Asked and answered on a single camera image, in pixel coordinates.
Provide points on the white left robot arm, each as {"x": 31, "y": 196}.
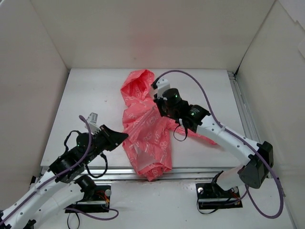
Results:
{"x": 64, "y": 183}

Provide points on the aluminium rail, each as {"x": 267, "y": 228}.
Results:
{"x": 247, "y": 114}
{"x": 180, "y": 173}

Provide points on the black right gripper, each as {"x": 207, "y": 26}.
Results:
{"x": 161, "y": 106}

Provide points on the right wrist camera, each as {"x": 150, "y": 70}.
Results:
{"x": 160, "y": 86}

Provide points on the pink hooded printed jacket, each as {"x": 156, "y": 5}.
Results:
{"x": 148, "y": 146}

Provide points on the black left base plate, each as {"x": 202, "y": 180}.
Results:
{"x": 98, "y": 203}

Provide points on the front aluminium rail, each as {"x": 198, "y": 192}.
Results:
{"x": 180, "y": 173}

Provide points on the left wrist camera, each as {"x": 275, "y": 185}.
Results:
{"x": 92, "y": 119}

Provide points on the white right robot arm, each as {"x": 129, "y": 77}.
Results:
{"x": 198, "y": 120}

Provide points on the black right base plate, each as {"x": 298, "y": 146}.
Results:
{"x": 210, "y": 201}

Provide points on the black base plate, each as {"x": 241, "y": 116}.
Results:
{"x": 210, "y": 201}
{"x": 98, "y": 203}

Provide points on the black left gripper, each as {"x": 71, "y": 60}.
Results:
{"x": 105, "y": 138}

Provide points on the right side aluminium rail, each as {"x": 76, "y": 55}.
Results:
{"x": 247, "y": 114}

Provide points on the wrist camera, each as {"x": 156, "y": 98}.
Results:
{"x": 92, "y": 119}
{"x": 160, "y": 86}

